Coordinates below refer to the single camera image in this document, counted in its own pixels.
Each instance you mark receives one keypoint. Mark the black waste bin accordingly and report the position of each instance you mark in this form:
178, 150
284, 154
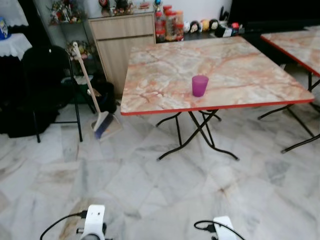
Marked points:
106, 97

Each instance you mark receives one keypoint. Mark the light wooden cabinet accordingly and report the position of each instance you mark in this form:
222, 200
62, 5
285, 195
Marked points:
120, 45

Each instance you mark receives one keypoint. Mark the metal glass shelf rack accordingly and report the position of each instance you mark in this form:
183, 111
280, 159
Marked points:
65, 27

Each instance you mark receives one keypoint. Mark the dark red round toy figure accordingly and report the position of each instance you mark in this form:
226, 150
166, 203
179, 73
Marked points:
196, 26

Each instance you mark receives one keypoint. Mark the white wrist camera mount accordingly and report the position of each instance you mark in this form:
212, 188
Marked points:
225, 229
93, 220

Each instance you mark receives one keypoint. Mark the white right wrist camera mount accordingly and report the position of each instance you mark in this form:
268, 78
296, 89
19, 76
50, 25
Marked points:
225, 229

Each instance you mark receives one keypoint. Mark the black bag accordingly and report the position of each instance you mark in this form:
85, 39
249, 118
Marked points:
17, 107

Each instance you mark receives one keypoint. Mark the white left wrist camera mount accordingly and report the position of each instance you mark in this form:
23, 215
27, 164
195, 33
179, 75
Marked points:
93, 220

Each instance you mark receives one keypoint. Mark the white lace cloth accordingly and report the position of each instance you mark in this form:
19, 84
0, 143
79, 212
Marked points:
12, 12
15, 46

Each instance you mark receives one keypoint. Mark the large artificial flower bunch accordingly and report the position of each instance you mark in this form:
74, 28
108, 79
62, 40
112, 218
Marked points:
65, 12

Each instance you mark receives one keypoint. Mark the big red-lidded clear jar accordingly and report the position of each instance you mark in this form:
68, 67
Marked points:
170, 25

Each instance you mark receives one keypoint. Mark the small artificial flower bunch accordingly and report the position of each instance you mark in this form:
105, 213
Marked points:
80, 49

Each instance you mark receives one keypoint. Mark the black television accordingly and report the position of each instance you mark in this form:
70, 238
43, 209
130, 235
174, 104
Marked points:
270, 10

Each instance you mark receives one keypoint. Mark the small trophy blue ball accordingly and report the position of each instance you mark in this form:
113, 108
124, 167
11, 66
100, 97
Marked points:
158, 6

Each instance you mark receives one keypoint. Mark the yellow round toy figure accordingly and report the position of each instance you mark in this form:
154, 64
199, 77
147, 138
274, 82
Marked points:
204, 25

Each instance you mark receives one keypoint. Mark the black folding chair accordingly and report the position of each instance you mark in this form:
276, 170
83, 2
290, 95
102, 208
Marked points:
47, 65

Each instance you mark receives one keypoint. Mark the purple plastic cup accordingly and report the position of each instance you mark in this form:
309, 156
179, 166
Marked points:
200, 86

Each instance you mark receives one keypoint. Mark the small red-lidded plastic jar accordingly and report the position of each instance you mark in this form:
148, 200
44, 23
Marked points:
160, 27

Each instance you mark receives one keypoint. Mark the black round toy figure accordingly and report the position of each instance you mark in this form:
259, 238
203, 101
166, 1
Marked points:
214, 24

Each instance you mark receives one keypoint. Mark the marble-pattern folding table red edge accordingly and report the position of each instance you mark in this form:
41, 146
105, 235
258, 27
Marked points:
225, 62
300, 47

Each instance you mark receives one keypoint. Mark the white blue round toy figure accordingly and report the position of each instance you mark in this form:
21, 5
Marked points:
188, 26

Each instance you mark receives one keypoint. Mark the black television console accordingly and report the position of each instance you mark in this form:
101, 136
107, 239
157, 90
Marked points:
250, 39

